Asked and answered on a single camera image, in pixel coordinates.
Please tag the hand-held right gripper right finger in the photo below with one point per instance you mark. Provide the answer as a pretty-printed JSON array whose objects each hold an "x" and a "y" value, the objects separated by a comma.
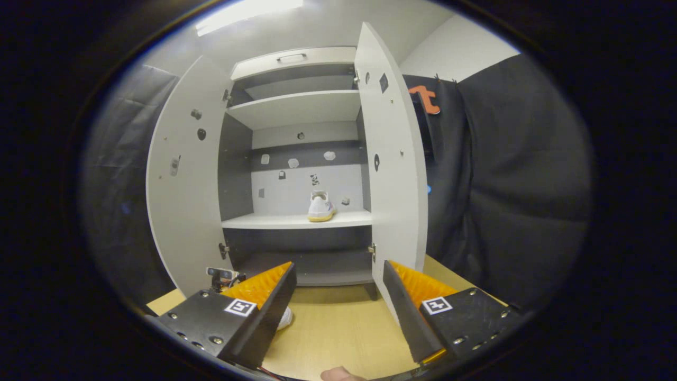
[{"x": 404, "y": 309}]

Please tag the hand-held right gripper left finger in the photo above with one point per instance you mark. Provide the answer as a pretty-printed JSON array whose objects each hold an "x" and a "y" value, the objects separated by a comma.
[{"x": 275, "y": 301}]

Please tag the white shoe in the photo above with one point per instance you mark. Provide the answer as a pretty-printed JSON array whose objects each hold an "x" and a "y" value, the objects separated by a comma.
[
  {"x": 285, "y": 318},
  {"x": 321, "y": 207}
]

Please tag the white cabinet door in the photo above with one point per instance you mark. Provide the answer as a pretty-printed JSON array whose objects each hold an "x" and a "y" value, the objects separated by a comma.
[
  {"x": 394, "y": 185},
  {"x": 182, "y": 211}
]

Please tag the white shoe cabinet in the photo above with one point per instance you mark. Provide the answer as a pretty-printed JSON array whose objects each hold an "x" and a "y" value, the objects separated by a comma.
[{"x": 296, "y": 180}]

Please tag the white cabinet shelf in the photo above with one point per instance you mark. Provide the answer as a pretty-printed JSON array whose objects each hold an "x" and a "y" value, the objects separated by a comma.
[
  {"x": 296, "y": 108},
  {"x": 285, "y": 221}
]

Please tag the black backdrop cloth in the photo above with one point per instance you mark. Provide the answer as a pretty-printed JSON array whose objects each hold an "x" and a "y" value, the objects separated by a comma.
[{"x": 518, "y": 174}]

